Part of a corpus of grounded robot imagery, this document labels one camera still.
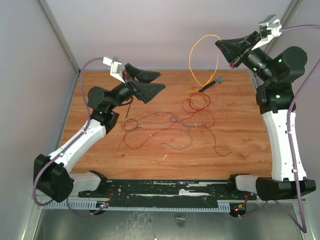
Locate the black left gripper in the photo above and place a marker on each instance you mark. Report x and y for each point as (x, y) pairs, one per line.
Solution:
(145, 91)

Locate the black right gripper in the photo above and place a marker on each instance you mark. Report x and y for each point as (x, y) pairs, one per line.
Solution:
(244, 54)

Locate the black zip tie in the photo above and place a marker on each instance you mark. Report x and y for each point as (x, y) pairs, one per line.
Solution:
(129, 107)

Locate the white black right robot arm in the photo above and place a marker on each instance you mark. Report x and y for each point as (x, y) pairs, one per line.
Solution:
(275, 100)

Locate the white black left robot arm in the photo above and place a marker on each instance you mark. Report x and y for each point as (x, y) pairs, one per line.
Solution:
(52, 173)

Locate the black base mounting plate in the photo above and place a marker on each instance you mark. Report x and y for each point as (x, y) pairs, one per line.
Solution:
(170, 193)

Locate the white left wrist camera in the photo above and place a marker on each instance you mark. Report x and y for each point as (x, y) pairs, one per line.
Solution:
(115, 67)

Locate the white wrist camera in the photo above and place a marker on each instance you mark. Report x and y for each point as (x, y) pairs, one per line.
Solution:
(115, 67)
(269, 28)

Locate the adjustable wrench black handle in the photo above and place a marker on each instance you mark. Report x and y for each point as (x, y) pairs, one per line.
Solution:
(218, 79)

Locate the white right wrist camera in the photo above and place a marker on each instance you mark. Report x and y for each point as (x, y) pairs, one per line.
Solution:
(269, 28)

